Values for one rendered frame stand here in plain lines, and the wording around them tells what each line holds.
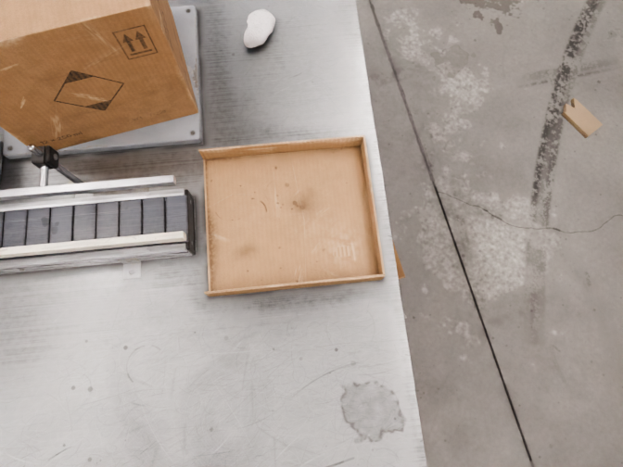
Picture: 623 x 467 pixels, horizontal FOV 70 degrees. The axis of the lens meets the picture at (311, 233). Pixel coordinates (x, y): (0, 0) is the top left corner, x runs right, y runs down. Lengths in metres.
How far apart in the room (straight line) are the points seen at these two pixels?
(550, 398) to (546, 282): 0.40
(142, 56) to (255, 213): 0.31
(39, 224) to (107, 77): 0.27
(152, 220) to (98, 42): 0.28
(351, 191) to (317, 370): 0.32
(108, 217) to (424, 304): 1.16
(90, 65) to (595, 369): 1.74
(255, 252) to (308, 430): 0.31
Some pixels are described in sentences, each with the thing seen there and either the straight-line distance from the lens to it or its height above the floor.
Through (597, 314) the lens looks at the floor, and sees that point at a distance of 1.92.
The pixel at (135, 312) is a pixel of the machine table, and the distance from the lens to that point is 0.83.
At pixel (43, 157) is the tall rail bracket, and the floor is 0.97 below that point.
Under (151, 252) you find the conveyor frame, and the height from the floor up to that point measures 0.88.
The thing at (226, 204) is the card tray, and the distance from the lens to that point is 0.82.
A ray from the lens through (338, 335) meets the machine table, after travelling 0.77.
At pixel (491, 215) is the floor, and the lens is 1.82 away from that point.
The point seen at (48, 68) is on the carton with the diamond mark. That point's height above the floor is 1.05.
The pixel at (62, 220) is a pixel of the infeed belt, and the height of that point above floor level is 0.88.
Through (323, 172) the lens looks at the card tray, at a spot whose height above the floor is 0.83.
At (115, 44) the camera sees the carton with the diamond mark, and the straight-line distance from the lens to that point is 0.73.
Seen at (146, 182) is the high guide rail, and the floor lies 0.96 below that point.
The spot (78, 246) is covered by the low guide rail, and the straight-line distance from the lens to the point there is 0.79.
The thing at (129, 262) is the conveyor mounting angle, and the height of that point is 0.84.
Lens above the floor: 1.60
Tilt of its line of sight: 75 degrees down
